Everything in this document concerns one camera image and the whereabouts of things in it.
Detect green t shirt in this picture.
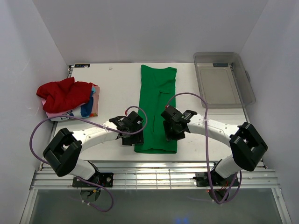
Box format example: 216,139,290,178
134,65,177,154

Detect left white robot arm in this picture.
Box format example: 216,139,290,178
43,111,143,183

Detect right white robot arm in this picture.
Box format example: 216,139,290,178
161,106,268,186

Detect blue folded shirt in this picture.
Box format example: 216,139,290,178
80,97,93,118

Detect grey plastic bin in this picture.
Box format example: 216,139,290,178
193,52,256,109

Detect red t shirt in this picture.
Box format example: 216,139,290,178
36,77,95,113

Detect blue label sticker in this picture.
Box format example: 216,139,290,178
74,63,90,68

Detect aluminium frame rail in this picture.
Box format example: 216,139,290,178
30,162,280,190

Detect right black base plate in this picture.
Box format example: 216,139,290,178
193,172,239,187

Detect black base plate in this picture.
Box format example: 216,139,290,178
72,172,114,188
193,172,239,187

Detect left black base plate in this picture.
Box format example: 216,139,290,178
72,172,114,188

